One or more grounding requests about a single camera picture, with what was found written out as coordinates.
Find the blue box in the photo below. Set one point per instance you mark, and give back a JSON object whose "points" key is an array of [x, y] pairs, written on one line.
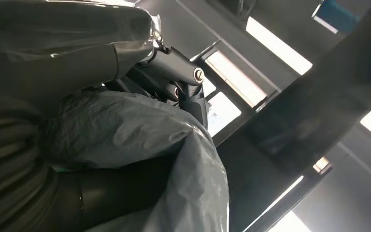
{"points": [[339, 14]]}

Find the dark metal frame beam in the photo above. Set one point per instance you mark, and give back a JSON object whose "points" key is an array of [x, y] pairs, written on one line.
{"points": [[316, 105]]}

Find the grey plastic mailer package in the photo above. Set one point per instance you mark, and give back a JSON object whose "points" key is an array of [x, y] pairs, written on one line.
{"points": [[134, 134]]}

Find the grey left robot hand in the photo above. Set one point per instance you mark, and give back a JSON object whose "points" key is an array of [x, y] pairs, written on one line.
{"points": [[176, 67]]}

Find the ribbed grey left arm sleeve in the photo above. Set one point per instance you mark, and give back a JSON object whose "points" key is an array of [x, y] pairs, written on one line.
{"points": [[9, 166]]}

